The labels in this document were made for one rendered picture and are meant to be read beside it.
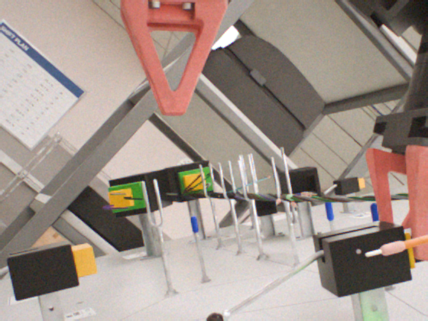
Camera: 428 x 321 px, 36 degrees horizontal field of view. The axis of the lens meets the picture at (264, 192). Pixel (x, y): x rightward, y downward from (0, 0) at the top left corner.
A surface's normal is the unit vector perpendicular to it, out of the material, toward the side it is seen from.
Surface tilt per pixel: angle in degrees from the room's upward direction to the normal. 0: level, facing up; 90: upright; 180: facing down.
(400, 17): 102
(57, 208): 90
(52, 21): 90
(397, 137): 117
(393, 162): 95
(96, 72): 90
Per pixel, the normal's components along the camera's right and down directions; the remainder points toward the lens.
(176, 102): 0.20, 0.22
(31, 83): 0.25, -0.10
